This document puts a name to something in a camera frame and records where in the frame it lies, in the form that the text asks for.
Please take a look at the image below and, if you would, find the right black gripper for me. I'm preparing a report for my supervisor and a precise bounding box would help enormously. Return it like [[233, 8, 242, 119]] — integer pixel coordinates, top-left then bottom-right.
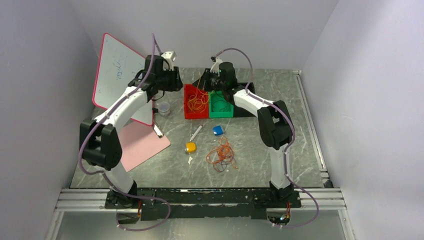
[[192, 68, 226, 92]]

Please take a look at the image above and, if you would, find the thin purple cable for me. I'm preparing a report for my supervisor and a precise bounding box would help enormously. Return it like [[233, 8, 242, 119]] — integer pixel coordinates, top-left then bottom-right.
[[211, 96, 233, 114]]

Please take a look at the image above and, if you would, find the green plastic bin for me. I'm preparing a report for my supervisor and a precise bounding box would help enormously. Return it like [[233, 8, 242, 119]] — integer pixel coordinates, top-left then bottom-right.
[[208, 91, 234, 119]]

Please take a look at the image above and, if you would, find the yellow cable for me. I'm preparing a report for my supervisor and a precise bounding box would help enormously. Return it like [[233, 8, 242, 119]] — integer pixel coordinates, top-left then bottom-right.
[[188, 77, 210, 114], [187, 96, 208, 115]]

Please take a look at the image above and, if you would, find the red plastic bin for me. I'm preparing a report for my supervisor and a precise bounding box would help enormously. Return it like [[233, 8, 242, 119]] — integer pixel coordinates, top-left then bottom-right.
[[183, 84, 209, 120]]

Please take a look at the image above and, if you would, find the black plastic bin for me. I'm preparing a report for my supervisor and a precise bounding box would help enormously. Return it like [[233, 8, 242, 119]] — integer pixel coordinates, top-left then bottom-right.
[[230, 82, 259, 119]]

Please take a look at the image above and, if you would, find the yellow eraser block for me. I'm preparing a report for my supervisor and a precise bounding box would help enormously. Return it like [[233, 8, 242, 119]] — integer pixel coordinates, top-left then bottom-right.
[[185, 142, 197, 154]]

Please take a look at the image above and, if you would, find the coloured cable bundle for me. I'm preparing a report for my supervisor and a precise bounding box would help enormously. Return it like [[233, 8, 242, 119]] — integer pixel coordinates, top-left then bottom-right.
[[205, 135, 239, 174]]

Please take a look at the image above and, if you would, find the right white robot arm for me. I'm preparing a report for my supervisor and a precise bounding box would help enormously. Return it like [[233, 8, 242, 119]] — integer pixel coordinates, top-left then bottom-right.
[[192, 61, 301, 208]]

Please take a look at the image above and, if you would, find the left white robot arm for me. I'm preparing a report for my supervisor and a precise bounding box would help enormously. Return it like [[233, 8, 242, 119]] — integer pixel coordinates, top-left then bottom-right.
[[77, 51, 183, 208]]

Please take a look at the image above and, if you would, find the clear jar of paperclips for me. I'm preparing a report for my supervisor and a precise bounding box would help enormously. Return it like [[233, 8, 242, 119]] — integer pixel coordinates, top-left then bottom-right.
[[157, 101, 171, 116]]

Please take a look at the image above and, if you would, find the blue eraser block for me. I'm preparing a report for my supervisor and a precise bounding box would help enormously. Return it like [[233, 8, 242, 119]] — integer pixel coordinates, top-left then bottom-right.
[[212, 125, 225, 136]]

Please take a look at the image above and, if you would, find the pink framed whiteboard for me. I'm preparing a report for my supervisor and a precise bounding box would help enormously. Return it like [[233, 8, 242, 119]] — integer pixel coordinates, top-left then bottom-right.
[[92, 33, 145, 109]]

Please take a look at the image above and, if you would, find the white marker pen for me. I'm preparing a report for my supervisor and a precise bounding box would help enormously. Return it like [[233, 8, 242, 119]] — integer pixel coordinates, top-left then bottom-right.
[[189, 125, 203, 142]]

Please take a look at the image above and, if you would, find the pink clipboard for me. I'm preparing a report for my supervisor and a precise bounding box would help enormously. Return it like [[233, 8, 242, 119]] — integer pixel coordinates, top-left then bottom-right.
[[118, 122, 171, 172]]

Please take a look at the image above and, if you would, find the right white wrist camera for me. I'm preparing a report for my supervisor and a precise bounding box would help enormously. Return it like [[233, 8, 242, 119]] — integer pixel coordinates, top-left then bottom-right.
[[210, 56, 223, 74]]

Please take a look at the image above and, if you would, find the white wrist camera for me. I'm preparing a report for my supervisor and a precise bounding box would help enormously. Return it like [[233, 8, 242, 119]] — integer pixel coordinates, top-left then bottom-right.
[[160, 51, 177, 71], [210, 56, 223, 74]]

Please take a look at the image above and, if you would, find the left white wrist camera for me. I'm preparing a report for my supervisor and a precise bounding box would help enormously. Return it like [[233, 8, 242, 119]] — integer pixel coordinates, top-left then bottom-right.
[[160, 51, 177, 71]]

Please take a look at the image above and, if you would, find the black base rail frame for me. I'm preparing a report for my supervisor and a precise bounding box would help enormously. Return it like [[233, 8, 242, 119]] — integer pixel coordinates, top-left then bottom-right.
[[56, 187, 347, 222]]

